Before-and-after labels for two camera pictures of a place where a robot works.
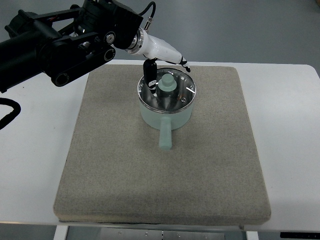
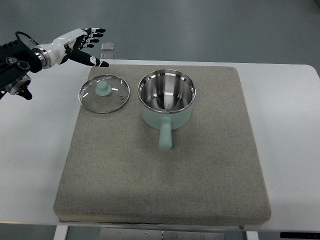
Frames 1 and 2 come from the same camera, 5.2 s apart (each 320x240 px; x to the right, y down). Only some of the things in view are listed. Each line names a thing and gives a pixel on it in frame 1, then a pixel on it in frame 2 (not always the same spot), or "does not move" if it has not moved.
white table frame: [252, 231] does not move
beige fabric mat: [114, 171] does not move
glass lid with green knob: [175, 90] -> [104, 94]
